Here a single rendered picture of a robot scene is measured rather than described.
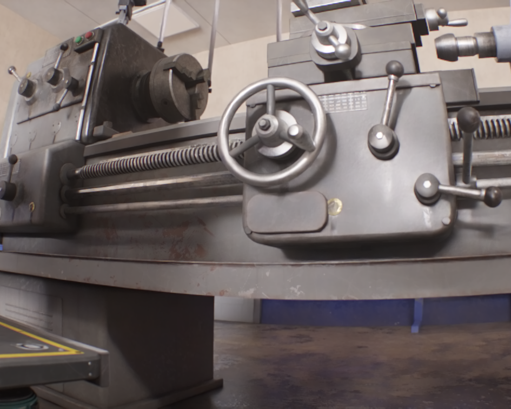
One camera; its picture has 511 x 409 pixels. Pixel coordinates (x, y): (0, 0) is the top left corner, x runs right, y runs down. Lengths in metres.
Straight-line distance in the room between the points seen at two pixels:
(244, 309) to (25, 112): 3.40
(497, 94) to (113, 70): 1.20
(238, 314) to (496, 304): 2.69
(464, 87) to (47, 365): 0.89
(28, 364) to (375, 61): 0.74
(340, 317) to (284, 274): 3.49
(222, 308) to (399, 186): 4.04
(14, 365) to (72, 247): 0.94
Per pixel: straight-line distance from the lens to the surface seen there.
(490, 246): 0.89
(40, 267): 1.22
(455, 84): 0.94
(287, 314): 4.39
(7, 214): 1.42
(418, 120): 0.76
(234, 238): 1.00
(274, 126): 0.72
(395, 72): 0.72
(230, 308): 4.62
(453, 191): 0.67
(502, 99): 0.95
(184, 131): 1.12
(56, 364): 0.50
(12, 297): 1.54
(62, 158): 1.32
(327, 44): 0.78
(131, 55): 1.60
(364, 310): 4.18
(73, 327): 1.25
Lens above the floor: 0.43
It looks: 11 degrees up
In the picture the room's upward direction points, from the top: 2 degrees clockwise
